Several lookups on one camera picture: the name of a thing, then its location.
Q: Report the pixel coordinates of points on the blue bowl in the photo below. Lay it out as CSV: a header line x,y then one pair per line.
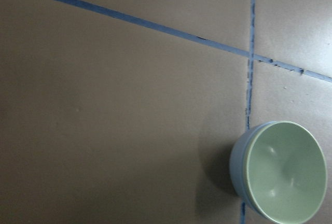
x,y
237,163

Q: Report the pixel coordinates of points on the green bowl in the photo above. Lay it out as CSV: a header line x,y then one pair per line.
x,y
285,173

